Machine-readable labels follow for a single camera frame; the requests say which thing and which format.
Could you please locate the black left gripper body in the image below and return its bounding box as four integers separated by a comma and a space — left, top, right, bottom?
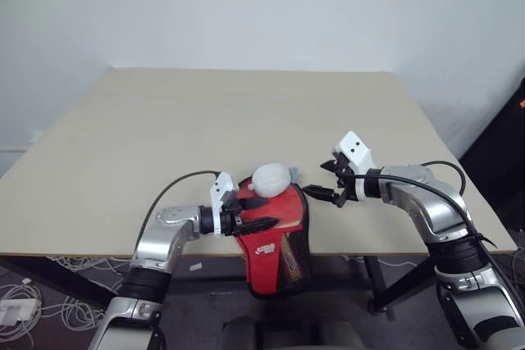
222, 189, 244, 239

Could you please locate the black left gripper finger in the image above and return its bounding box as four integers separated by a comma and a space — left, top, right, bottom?
239, 197, 269, 211
240, 216, 280, 237

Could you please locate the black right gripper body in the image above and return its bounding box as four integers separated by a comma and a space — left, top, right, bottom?
333, 152, 358, 210

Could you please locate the red and black paddle case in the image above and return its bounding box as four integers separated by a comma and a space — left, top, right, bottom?
235, 173, 315, 300

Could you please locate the white fluffy plush charm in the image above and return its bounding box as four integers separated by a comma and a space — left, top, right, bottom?
250, 163, 301, 198

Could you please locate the black metal table leg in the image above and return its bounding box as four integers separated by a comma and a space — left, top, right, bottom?
361, 255, 436, 323
0, 257, 124, 311

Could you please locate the black equipment with orange mark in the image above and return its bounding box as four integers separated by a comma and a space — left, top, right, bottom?
457, 78, 525, 237

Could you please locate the white power adapter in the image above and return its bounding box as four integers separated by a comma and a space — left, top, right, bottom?
0, 299, 43, 327

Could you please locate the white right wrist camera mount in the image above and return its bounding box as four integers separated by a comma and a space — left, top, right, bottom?
331, 130, 377, 202

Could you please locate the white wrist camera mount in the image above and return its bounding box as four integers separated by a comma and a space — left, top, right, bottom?
208, 171, 240, 237
331, 130, 377, 202

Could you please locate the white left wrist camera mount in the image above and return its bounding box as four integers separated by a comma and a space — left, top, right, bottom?
208, 171, 240, 237

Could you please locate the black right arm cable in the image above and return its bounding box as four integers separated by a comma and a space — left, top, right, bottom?
340, 160, 525, 310

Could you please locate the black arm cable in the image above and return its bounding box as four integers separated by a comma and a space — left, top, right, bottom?
137, 169, 221, 248
340, 160, 525, 310

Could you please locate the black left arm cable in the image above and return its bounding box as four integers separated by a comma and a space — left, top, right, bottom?
137, 169, 221, 248

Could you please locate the white floor cable tangle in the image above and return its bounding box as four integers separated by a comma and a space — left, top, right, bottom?
0, 255, 126, 345

